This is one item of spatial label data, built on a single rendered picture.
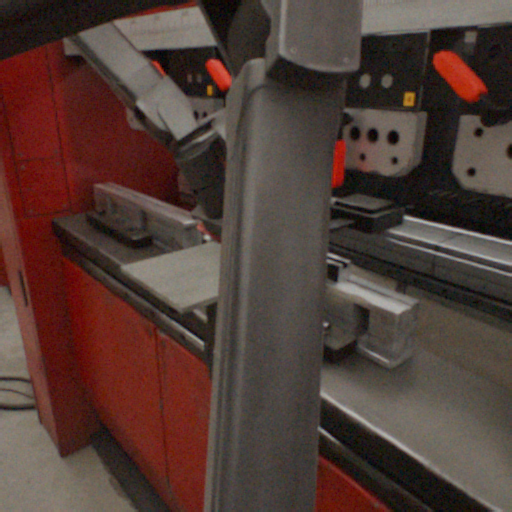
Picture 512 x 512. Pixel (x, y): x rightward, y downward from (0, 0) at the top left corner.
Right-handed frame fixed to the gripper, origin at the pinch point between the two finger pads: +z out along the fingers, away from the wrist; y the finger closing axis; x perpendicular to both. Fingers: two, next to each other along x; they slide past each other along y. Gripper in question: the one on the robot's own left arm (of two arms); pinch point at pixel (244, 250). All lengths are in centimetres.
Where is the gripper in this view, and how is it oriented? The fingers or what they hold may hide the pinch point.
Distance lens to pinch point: 75.1
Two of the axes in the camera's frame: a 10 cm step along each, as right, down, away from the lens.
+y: -6.4, -2.7, 7.2
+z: 3.6, 7.2, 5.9
